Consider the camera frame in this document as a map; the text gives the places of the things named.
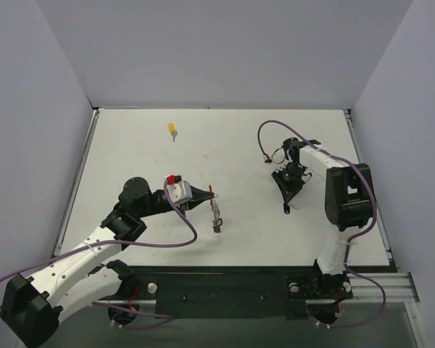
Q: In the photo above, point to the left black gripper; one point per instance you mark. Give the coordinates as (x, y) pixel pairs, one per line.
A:
(188, 202)

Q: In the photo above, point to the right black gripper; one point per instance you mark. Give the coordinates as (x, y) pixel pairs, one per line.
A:
(288, 186)

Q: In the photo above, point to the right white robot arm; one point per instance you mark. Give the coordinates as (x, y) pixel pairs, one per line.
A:
(347, 192)

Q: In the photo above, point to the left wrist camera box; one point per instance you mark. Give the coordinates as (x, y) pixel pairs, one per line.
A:
(178, 189)

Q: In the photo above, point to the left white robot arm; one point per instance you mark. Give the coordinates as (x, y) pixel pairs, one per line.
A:
(34, 306)

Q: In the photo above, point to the dark blue tagged key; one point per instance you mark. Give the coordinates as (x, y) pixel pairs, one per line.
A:
(287, 208)

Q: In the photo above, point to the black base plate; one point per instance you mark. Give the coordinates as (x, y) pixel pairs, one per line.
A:
(235, 292)

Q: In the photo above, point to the yellow tagged key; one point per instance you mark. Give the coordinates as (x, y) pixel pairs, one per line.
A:
(173, 131)

